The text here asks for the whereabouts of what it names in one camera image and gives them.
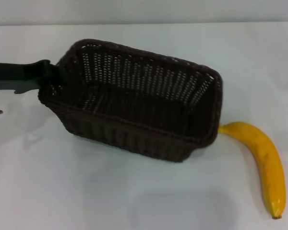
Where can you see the yellow banana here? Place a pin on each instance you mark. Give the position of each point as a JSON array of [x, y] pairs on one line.
[[266, 153]]

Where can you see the black woven plastic basket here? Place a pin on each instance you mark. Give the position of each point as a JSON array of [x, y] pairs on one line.
[[144, 124]]

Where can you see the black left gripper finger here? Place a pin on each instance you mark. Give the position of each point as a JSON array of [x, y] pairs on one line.
[[59, 75], [19, 72]]

